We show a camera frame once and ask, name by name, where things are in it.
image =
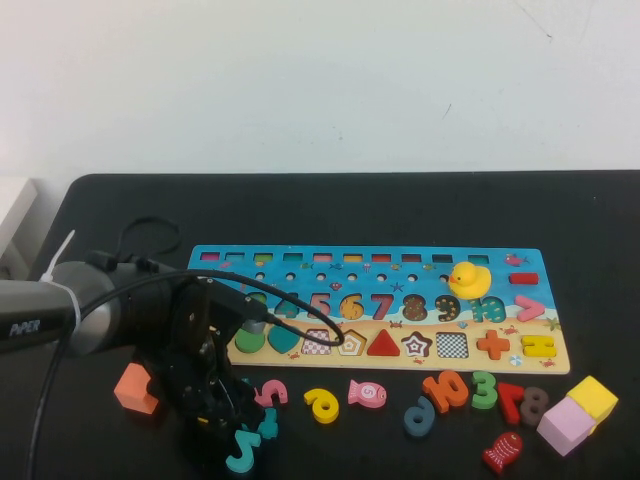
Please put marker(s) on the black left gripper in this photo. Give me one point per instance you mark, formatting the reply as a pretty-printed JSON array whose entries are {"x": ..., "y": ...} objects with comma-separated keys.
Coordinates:
[{"x": 195, "y": 340}]

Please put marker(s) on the pink number five piece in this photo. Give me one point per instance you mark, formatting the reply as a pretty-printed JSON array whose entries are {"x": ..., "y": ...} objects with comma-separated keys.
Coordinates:
[{"x": 265, "y": 397}]

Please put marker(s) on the teal hook-shaped number piece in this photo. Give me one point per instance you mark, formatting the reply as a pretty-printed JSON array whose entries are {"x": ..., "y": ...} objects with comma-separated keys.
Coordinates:
[{"x": 245, "y": 450}]

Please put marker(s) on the teal number four piece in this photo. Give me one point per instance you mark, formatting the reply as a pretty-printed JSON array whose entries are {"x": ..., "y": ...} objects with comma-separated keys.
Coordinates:
[{"x": 270, "y": 425}]

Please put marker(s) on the green circle piece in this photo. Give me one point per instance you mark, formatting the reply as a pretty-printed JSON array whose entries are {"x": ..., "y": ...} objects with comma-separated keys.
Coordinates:
[{"x": 250, "y": 342}]

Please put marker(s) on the teal heart piece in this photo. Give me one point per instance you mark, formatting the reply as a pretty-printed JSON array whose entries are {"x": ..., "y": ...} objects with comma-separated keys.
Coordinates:
[{"x": 284, "y": 344}]

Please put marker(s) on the yellow number six piece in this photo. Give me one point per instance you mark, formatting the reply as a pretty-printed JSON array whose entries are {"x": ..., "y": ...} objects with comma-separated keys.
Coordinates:
[{"x": 312, "y": 397}]

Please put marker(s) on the red triangle piece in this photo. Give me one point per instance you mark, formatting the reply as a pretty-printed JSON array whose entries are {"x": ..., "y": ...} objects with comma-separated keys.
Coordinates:
[{"x": 384, "y": 346}]

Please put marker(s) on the blue number nine piece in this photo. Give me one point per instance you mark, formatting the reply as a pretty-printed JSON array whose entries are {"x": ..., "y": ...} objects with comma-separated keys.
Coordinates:
[{"x": 417, "y": 430}]

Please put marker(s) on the orange number ten piece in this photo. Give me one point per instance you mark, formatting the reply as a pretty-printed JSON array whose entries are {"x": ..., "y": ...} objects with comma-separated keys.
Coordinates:
[{"x": 434, "y": 388}]

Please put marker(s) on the green number three piece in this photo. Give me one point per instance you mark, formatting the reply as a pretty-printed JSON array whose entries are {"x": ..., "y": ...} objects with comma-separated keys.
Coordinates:
[{"x": 489, "y": 396}]

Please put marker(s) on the orange plus sign piece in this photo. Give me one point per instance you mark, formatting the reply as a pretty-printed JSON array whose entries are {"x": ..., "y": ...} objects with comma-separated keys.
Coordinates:
[{"x": 493, "y": 345}]

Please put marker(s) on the red number seven piece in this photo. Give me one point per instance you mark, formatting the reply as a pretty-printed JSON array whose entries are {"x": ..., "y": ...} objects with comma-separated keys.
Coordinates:
[{"x": 511, "y": 406}]

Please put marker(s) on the blue number puzzle board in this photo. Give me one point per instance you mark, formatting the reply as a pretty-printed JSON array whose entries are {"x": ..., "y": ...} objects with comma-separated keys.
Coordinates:
[{"x": 500, "y": 285}]

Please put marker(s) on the brown number eight piece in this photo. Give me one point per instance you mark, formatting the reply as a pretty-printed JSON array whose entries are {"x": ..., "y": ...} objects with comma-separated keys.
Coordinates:
[{"x": 534, "y": 407}]

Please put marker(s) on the yellow equals sign piece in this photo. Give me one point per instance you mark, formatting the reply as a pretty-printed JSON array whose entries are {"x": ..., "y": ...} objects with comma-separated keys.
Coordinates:
[{"x": 538, "y": 352}]

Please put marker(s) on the red minus sign piece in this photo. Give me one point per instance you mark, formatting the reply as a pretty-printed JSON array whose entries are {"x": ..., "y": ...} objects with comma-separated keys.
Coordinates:
[{"x": 523, "y": 278}]

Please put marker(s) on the pink greater-than sign piece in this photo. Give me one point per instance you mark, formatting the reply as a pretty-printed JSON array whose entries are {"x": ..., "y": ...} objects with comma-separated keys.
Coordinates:
[{"x": 537, "y": 309}]

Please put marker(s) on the orange wooden cube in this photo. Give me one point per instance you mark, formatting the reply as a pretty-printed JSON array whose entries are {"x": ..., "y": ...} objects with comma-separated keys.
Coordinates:
[{"x": 131, "y": 395}]

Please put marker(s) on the pink wooden fish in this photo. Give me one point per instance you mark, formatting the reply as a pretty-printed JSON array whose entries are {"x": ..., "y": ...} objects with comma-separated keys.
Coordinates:
[{"x": 366, "y": 392}]

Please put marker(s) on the white zip tie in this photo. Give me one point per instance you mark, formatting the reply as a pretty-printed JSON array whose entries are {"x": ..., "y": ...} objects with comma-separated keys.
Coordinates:
[{"x": 60, "y": 252}]

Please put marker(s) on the yellow rubber duck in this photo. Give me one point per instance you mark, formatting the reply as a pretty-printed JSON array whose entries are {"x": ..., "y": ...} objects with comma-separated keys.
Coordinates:
[{"x": 470, "y": 282}]

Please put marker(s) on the red wooden fish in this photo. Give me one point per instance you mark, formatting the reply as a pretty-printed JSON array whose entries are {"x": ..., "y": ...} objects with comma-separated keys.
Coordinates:
[{"x": 503, "y": 451}]

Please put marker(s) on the white furniture edge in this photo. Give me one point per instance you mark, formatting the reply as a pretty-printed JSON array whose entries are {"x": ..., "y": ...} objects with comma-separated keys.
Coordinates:
[{"x": 12, "y": 210}]

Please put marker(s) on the light pink wooden cube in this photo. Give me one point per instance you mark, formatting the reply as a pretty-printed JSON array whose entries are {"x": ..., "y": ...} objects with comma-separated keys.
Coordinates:
[{"x": 565, "y": 426}]

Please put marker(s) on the yellow wooden cube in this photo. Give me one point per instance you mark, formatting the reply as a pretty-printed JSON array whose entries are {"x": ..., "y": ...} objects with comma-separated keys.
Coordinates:
[{"x": 594, "y": 396}]

